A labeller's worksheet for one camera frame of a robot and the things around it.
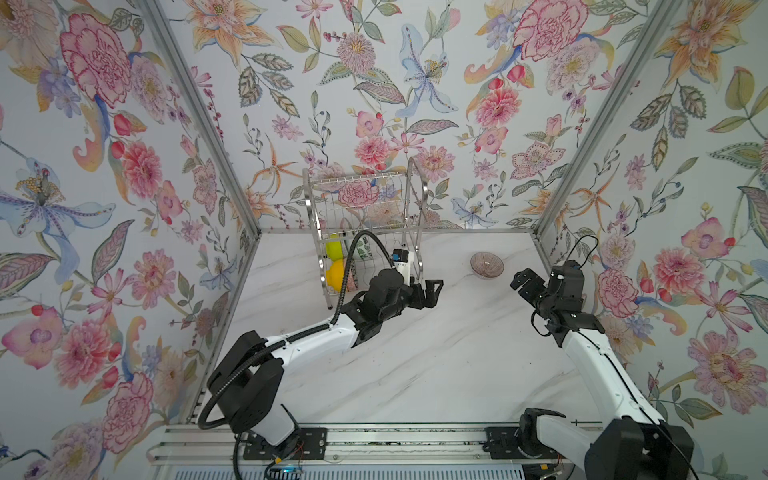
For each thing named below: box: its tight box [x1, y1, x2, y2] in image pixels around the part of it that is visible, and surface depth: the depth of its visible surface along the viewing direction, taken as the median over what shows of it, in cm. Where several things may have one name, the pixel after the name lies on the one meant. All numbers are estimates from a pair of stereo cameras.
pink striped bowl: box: [470, 252, 505, 279], surface depth 109 cm
